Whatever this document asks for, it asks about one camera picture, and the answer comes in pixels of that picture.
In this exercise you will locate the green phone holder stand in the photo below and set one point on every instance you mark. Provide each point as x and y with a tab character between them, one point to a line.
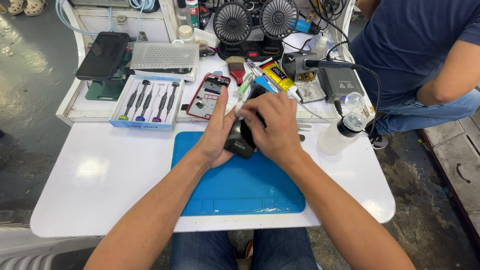
107	90

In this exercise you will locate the black soldering iron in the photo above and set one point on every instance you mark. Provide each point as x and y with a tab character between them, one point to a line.
332	64

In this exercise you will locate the clear bubble wrap sheet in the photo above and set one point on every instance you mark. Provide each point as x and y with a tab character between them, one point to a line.
165	55

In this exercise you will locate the white jar with beige lid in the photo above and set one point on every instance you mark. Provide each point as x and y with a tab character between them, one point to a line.
186	33

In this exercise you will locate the small black phone part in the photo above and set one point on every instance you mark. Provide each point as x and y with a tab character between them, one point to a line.
184	107

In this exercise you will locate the small white squeeze bottle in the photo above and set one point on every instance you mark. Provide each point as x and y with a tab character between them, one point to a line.
320	47

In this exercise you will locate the person's right hand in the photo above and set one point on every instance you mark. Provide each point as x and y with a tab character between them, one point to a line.
279	131

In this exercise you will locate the grey soldering station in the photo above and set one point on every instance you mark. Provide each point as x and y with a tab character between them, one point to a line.
339	85

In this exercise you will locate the white drawer cabinet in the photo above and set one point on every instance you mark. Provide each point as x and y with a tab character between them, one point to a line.
123	24

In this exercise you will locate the white and green spray can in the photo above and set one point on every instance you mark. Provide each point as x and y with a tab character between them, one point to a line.
193	13

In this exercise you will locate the person's left hand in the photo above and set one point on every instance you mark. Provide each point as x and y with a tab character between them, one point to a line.
213	142

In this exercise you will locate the red phone housing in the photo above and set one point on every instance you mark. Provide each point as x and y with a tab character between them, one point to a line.
206	97

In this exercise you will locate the black smartphone with rear logo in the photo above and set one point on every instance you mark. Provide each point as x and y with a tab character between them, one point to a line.
240	144

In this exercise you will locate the blue silicone work mat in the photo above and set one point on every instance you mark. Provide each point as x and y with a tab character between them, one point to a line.
240	187

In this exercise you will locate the soldering iron stand with brass wool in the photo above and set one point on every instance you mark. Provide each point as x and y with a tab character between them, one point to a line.
296	65

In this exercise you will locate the grey precision screwdriver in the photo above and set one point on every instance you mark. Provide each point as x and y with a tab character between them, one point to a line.
147	102
172	98

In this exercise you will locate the green and white syringe tube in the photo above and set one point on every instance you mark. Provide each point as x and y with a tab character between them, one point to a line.
244	85

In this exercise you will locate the blue-rimmed screwdriver set box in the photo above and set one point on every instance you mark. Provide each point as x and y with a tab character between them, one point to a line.
123	125

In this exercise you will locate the yellow glue tube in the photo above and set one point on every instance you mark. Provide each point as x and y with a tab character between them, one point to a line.
277	77

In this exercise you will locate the blue-capped precision screwdriver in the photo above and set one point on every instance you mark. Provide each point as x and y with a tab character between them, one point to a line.
142	99

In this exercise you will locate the black smartphone with dark screen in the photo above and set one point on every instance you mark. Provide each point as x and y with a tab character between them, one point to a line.
103	56

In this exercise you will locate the person's jeans-clad legs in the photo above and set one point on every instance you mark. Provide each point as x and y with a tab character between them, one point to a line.
202	249

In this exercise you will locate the white wipe pad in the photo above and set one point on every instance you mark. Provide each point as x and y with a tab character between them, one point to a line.
239	109

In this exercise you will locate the small metal tray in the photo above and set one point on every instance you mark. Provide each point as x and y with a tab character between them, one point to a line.
310	92

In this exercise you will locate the white flat carton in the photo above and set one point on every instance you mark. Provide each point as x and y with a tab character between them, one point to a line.
165	74

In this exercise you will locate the purple-capped precision screwdriver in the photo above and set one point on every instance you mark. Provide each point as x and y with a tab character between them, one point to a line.
161	105

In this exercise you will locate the black twin desk fan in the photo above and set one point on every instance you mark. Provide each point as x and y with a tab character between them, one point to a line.
255	48

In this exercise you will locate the small clear round lid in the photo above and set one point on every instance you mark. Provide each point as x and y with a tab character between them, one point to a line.
354	102

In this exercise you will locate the clear pump dispenser bottle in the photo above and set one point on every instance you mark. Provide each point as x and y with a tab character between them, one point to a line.
335	138

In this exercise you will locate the clear bottle with black cap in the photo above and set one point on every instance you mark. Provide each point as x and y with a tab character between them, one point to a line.
182	13

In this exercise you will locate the person's right fingers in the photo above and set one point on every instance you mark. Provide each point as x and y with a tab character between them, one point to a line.
255	108

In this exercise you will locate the white plastic chair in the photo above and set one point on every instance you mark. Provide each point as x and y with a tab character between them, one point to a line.
33	251

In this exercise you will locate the green-capped precision screwdriver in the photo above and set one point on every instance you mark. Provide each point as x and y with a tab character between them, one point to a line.
129	103

